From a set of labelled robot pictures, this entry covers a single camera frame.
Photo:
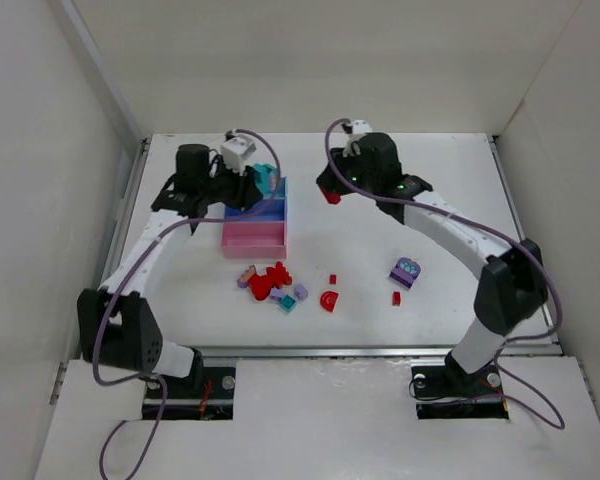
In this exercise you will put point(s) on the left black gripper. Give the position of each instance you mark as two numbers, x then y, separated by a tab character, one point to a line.
247	185

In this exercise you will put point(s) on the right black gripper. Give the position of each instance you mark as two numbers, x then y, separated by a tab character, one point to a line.
331	179

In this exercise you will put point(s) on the teal flower face lego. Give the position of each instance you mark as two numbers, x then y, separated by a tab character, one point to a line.
265	178

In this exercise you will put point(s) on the purple lotus lego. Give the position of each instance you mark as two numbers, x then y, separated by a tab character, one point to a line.
405	272

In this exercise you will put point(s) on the red slope lego brick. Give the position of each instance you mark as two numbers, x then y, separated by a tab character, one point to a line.
332	198

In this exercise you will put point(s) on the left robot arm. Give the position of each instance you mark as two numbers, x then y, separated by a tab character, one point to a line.
116	323

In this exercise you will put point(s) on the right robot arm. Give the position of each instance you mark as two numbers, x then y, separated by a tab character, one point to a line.
511	286

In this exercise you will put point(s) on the purple container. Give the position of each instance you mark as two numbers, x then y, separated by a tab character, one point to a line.
274	211

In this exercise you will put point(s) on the purple butterfly lego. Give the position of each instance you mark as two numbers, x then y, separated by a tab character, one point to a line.
244	278

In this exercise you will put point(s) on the large red lego piece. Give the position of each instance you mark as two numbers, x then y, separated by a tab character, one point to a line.
275	276

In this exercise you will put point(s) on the flat lavender lego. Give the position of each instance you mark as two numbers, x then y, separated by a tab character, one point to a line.
277	294

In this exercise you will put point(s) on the red half round lego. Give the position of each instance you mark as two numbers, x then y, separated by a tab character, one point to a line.
328	300

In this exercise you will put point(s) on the small lavender lego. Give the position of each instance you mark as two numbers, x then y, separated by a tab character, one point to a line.
300	291

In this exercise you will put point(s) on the small teal square lego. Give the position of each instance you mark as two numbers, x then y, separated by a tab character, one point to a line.
287	303

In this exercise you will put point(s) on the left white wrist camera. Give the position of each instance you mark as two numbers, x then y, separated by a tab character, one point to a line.
235	150

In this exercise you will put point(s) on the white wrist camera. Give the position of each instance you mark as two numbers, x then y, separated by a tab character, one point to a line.
356	129
235	150

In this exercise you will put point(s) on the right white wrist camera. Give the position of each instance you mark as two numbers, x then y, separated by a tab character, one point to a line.
356	129

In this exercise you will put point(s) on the aluminium rail front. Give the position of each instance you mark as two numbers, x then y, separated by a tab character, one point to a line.
286	352

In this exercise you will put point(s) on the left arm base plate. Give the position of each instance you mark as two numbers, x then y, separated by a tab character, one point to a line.
209	398

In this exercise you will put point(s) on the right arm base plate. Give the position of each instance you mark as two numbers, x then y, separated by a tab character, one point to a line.
438	397

